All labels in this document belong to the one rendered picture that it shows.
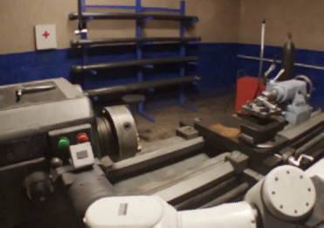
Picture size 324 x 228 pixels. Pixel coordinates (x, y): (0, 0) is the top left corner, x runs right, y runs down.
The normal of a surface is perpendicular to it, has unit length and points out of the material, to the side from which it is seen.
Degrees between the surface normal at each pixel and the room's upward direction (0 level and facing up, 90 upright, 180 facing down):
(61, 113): 45
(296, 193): 39
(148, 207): 6
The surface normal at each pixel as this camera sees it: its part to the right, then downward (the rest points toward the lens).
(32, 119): 0.39, -0.50
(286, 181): -0.06, -0.55
